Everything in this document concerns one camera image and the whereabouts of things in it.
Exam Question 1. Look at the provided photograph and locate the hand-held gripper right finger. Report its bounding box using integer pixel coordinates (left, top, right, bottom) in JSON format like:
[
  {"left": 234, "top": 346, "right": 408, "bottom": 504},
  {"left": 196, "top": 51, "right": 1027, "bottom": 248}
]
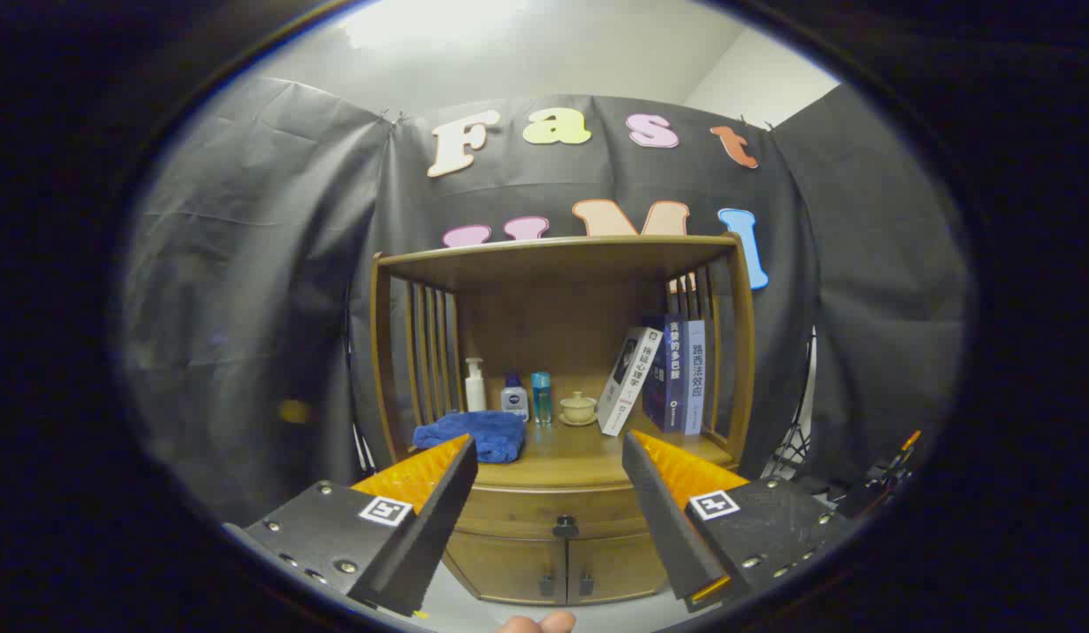
[{"left": 621, "top": 429, "right": 854, "bottom": 614}]

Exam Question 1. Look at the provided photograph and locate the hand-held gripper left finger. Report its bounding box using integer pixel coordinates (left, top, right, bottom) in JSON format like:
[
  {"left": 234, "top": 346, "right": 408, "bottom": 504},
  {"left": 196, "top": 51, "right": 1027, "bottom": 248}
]
[{"left": 221, "top": 433, "right": 480, "bottom": 618}]

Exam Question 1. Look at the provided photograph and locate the wooden drawer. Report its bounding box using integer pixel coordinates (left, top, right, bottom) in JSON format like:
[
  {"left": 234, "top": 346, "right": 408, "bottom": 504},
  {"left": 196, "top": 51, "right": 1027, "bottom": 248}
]
[{"left": 452, "top": 479, "right": 655, "bottom": 542}]

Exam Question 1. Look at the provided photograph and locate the wooden cabinet door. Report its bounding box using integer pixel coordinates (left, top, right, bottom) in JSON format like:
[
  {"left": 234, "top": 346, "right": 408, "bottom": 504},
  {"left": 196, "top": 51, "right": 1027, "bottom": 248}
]
[
  {"left": 567, "top": 530, "right": 670, "bottom": 606},
  {"left": 445, "top": 530, "right": 568, "bottom": 608}
]

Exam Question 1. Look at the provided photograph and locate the wooden countertop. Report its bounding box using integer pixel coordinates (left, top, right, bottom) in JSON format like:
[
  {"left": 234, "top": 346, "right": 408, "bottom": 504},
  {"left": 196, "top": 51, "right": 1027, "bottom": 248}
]
[{"left": 395, "top": 413, "right": 738, "bottom": 490}]

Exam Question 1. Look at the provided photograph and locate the wooden cabinet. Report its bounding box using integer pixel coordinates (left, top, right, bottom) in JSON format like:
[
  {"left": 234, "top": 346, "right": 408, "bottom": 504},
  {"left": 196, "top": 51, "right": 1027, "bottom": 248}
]
[{"left": 371, "top": 233, "right": 758, "bottom": 608}]

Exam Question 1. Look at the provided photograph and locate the blue folded towel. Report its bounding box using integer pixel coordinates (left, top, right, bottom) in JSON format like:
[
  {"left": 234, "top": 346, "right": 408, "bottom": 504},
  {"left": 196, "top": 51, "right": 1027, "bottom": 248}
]
[{"left": 412, "top": 411, "right": 527, "bottom": 464}]

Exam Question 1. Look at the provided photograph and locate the beige lidded teacup with saucer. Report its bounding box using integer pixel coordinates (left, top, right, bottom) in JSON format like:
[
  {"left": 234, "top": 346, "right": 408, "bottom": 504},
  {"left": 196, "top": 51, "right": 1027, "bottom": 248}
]
[{"left": 558, "top": 391, "right": 599, "bottom": 428}]

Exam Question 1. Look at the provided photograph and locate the white bottle with blue cap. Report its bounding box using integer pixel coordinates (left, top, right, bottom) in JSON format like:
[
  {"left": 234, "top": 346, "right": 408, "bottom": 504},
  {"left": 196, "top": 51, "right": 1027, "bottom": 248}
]
[{"left": 500, "top": 374, "right": 530, "bottom": 423}]

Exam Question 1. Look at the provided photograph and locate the dark blue book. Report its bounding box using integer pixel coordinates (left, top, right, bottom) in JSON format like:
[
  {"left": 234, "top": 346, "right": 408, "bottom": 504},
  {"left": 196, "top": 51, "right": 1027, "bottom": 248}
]
[{"left": 641, "top": 315, "right": 687, "bottom": 433}]

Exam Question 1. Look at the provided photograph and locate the white book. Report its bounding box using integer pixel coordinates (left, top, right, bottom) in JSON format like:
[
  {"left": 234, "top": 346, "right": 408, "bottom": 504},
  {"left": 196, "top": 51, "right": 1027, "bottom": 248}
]
[{"left": 597, "top": 327, "right": 664, "bottom": 438}]

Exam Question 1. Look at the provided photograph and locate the pale blue book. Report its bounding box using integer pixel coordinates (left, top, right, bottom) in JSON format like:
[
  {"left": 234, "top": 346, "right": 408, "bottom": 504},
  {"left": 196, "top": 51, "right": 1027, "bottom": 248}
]
[{"left": 683, "top": 319, "right": 707, "bottom": 437}]

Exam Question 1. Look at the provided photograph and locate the black device with orange part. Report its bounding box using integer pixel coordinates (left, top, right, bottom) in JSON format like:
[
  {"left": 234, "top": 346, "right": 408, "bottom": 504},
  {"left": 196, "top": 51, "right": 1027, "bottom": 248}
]
[{"left": 834, "top": 429, "right": 923, "bottom": 520}]

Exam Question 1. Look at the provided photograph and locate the black backdrop cloth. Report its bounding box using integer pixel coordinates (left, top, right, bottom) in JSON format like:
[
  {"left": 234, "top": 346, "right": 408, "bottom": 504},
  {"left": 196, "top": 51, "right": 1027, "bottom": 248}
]
[{"left": 122, "top": 75, "right": 980, "bottom": 528}]

